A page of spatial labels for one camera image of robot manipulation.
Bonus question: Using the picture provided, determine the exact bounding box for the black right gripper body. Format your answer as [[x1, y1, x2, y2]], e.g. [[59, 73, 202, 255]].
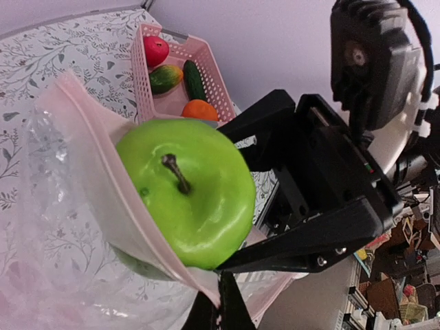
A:
[[271, 94, 403, 241]]

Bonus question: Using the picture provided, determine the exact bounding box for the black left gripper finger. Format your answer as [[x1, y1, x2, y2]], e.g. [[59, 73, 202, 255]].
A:
[[184, 272, 256, 330]]

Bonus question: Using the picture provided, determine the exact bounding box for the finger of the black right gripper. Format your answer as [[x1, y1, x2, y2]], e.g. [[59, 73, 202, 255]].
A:
[[217, 89, 296, 172], [217, 196, 392, 273]]

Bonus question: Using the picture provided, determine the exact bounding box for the green toy apple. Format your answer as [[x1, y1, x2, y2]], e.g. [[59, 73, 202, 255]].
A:
[[115, 119, 256, 270]]

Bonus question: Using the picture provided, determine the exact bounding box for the clear zip top bag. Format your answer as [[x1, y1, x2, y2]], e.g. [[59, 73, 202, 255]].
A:
[[0, 68, 300, 330]]

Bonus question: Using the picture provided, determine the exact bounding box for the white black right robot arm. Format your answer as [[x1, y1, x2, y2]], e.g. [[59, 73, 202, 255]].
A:
[[220, 1, 439, 273]]

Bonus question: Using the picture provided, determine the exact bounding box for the bag of toy food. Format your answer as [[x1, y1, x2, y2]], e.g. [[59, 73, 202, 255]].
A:
[[399, 283, 437, 323]]

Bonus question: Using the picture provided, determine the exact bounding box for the orange toy fruit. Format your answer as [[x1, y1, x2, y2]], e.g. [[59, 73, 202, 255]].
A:
[[181, 99, 219, 121]]

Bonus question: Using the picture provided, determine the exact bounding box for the dark green toy cucumber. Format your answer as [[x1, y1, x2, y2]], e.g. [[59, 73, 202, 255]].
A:
[[183, 60, 208, 102]]

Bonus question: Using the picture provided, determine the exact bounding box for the green yellow toy mango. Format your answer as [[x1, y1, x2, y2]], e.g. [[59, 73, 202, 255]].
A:
[[149, 65, 184, 95]]

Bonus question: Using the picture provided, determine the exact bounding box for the pink perforated plastic basket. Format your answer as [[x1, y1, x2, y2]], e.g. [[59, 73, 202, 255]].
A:
[[131, 23, 236, 127]]

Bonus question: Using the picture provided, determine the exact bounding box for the red toy apple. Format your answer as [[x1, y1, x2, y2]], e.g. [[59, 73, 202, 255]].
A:
[[143, 36, 170, 67]]

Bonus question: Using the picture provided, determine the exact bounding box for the floral patterned table mat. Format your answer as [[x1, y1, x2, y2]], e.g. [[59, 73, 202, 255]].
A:
[[0, 8, 279, 303]]

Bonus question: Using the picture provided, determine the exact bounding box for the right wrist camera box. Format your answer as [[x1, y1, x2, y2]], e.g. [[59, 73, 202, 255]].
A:
[[331, 1, 421, 131]]

